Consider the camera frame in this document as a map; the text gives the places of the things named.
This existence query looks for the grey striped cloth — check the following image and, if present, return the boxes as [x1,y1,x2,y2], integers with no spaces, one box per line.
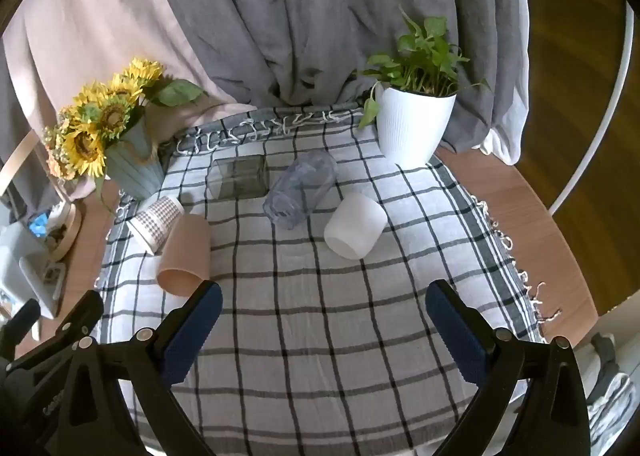
[584,331,640,437]

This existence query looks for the checked grey white tablecloth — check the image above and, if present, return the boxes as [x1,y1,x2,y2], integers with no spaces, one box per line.
[92,106,563,456]

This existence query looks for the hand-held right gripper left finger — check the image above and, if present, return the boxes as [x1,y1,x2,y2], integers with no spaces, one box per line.
[51,280,224,456]

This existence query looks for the pale pink cloth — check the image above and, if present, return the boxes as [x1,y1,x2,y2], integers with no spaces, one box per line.
[2,0,251,202]

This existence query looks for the white cloth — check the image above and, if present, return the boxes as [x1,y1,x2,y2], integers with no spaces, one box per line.
[479,0,531,167]

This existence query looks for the grey translucent square cup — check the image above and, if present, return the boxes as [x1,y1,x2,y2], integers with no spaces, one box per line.
[206,154,271,201]

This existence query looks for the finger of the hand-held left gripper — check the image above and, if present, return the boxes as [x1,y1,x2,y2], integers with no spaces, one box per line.
[10,290,105,377]
[0,300,42,362]

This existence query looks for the white ribbed plant pot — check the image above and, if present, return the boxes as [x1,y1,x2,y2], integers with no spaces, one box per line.
[375,82,458,168]

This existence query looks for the ribbed blue-green vase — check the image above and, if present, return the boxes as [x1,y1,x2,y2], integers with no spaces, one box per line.
[104,115,166,201]

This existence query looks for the grey curtain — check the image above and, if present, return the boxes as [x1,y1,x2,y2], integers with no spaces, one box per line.
[0,0,526,217]

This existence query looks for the artificial sunflower bouquet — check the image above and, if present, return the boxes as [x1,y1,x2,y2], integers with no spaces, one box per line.
[42,57,205,199]

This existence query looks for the beige cup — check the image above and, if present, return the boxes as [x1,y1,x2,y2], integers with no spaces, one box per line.
[156,214,212,297]

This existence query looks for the patterned white paper cup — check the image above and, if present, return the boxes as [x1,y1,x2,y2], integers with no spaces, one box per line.
[125,195,186,256]

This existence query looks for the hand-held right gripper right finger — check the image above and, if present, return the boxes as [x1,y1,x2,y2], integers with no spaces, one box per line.
[426,279,594,456]

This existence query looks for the white box device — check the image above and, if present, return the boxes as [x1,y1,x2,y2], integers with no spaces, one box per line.
[0,223,66,319]

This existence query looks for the green leafy plant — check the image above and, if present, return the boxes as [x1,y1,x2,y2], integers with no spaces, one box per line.
[352,6,493,129]

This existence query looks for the white curved tube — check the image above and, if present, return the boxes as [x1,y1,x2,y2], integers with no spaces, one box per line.
[548,1,637,215]

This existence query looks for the light wooden stick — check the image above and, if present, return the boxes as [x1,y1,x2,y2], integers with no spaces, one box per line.
[0,128,39,187]

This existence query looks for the clear bluish plastic cup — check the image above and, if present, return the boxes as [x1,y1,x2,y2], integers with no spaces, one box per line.
[263,149,338,230]

